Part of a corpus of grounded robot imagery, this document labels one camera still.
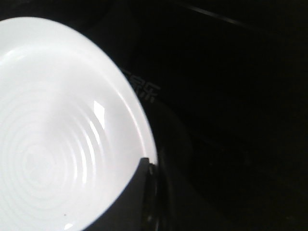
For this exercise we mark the white ceramic plate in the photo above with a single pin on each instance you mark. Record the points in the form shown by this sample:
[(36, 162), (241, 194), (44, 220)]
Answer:
[(72, 130)]

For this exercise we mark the black glass gas hob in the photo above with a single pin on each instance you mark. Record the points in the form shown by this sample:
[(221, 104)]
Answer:
[(224, 84)]

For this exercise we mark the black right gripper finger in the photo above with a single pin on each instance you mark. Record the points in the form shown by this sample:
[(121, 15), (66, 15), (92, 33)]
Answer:
[(137, 207)]

